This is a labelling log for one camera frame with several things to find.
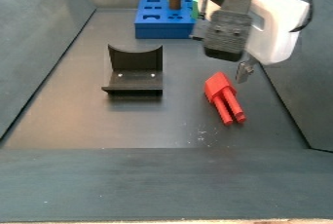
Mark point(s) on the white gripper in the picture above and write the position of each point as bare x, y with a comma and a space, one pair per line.
278, 19

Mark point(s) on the red three-prong object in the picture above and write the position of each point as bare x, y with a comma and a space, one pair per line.
221, 95

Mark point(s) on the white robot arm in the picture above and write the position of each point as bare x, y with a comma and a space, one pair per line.
250, 31

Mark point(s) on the black curved fixture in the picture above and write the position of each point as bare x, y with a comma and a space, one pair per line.
137, 72

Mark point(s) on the green hexagonal peg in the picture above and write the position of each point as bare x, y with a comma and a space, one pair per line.
195, 9

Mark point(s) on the blue shape-sorter block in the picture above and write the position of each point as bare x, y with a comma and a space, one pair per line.
157, 22

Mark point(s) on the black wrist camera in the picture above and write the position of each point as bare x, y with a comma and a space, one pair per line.
222, 28

